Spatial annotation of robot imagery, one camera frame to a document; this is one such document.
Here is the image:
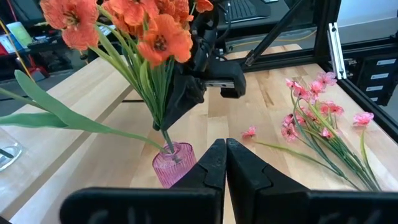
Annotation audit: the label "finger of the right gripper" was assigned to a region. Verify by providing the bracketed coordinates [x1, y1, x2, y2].
[154, 73, 185, 131]
[161, 77, 206, 131]

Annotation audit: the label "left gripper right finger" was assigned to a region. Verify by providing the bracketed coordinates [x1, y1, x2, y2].
[226, 138, 398, 224]

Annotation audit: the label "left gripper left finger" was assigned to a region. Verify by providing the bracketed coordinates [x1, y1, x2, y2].
[59, 138, 227, 224]

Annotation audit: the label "pink ribbed glass vase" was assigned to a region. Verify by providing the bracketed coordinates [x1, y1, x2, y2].
[152, 142, 198, 189]

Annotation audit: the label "orange artificial flower bunch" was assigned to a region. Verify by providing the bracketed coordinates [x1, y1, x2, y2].
[39, 0, 215, 155]

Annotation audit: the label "pink artificial flower bunch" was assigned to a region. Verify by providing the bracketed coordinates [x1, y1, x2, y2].
[241, 71, 382, 192]

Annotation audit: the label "clear glass vase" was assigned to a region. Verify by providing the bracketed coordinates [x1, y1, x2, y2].
[0, 136, 24, 172]

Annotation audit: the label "black keyboard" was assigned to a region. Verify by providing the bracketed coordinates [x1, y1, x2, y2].
[222, 0, 272, 23]

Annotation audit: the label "black labelled storage drawers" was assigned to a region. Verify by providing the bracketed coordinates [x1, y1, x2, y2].
[357, 54, 398, 106]

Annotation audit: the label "green box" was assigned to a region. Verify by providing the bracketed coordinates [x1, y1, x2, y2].
[6, 21, 34, 50]

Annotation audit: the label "black aluminium table frame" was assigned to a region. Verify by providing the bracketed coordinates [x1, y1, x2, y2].
[242, 0, 398, 142]

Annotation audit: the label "silver aluminium bracket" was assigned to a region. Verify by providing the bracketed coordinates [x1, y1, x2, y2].
[328, 22, 348, 80]

